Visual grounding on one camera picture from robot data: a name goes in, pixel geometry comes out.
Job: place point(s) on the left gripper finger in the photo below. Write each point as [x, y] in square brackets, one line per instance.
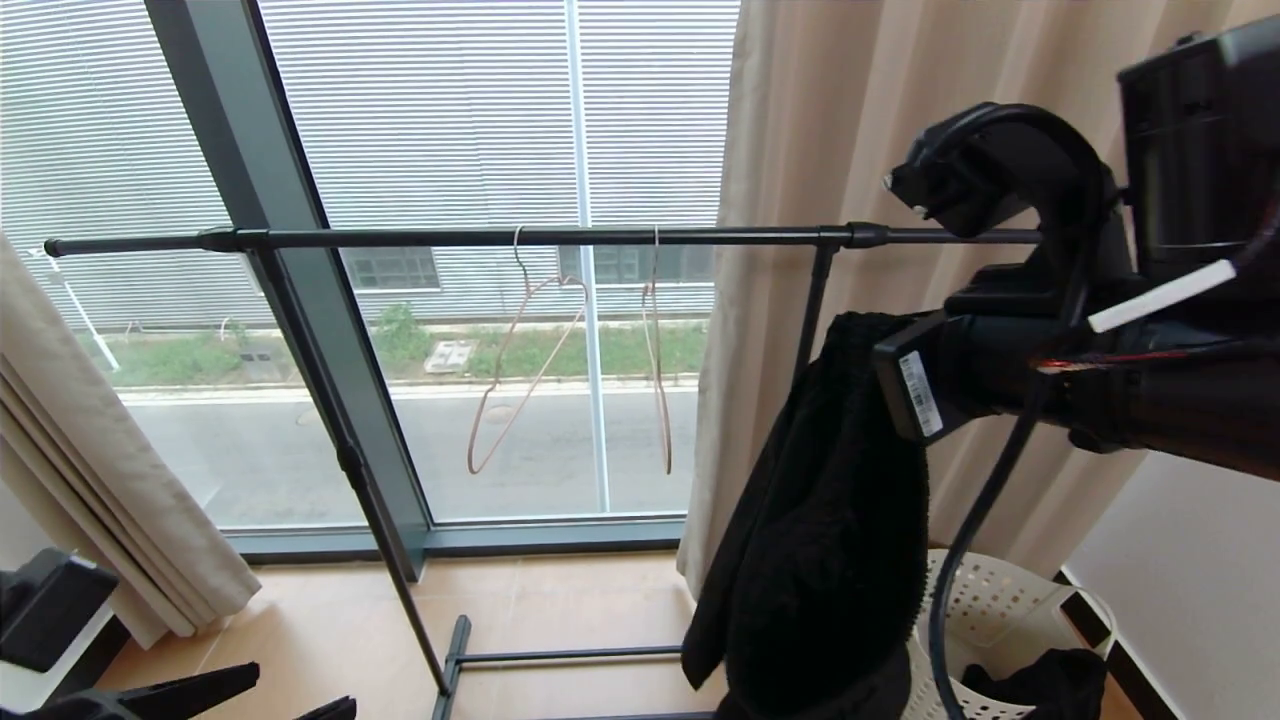
[150, 700]
[330, 712]

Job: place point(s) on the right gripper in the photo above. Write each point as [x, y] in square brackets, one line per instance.
[1000, 365]

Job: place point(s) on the pink clothes hanger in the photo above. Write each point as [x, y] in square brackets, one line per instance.
[500, 370]
[662, 400]

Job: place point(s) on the white laundry basket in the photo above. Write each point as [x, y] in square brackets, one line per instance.
[1000, 600]

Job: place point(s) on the black clothes rack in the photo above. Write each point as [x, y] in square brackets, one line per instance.
[500, 237]

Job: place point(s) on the window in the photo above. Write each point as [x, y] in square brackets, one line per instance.
[450, 120]

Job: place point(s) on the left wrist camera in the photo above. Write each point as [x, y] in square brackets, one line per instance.
[50, 610]

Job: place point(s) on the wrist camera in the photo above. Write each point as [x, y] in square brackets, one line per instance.
[960, 180]
[50, 610]

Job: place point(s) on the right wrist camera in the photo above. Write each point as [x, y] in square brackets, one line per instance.
[960, 180]

